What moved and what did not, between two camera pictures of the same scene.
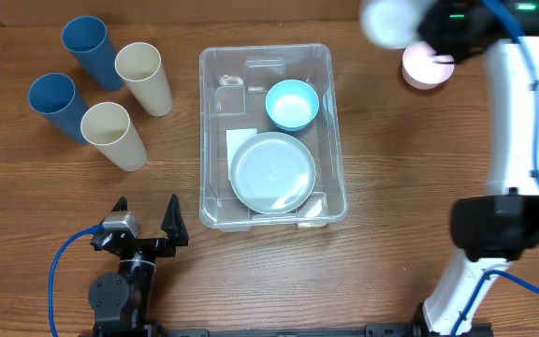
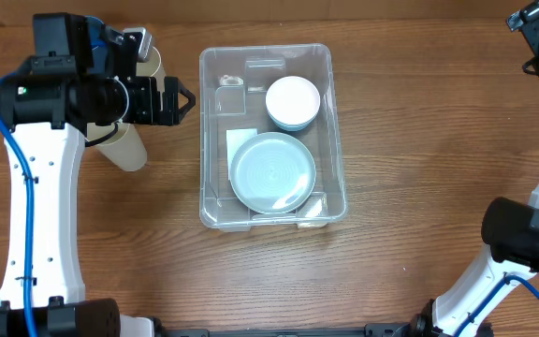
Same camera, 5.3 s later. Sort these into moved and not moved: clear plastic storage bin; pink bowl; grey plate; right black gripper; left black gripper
Moved: right black gripper; pink bowl; left black gripper
Not moved: grey plate; clear plastic storage bin
